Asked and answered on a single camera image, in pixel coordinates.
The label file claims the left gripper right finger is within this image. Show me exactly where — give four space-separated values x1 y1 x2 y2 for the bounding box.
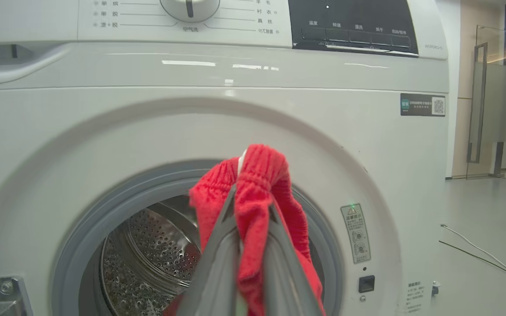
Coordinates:
264 200 325 316

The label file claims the metal washer door hinge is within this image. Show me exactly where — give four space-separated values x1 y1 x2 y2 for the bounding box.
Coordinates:
0 276 34 316

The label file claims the silver washer control dial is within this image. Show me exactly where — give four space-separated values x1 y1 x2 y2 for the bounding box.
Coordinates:
160 0 221 23

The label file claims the red and white garment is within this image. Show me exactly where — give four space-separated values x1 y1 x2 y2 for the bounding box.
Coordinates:
163 144 326 316

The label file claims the black door latch socket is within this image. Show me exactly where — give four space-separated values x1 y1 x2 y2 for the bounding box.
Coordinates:
358 275 376 294

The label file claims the small printed text sticker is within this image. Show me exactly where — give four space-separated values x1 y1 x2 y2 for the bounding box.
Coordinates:
406 281 423 315

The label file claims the white front-loading washing machine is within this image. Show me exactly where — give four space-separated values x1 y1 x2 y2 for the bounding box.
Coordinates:
0 0 451 316

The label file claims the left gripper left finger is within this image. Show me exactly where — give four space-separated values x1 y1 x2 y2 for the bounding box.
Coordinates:
177 184 240 316

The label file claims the white floor cable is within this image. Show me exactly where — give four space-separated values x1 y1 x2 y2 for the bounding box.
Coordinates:
440 224 506 281

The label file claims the glass door with metal handle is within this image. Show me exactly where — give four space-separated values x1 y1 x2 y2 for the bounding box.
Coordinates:
466 25 506 180

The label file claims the black floor cable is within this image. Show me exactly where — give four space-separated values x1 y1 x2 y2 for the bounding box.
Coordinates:
438 241 506 286

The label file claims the white detergent drawer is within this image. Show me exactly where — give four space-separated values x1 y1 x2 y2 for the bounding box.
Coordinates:
0 0 78 86

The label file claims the black washer display panel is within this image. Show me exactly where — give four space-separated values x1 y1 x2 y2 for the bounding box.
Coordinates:
288 0 419 57

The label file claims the perforated steel washer drum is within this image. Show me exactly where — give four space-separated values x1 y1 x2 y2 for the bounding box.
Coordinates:
99 195 324 316

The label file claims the black QR code sticker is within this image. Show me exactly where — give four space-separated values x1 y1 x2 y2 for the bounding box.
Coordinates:
400 93 446 117

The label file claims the grey rubber door gasket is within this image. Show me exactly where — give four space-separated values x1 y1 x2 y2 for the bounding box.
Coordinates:
51 160 343 316

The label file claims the grey warning sticker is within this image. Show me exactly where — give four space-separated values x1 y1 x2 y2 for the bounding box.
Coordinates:
340 203 372 264

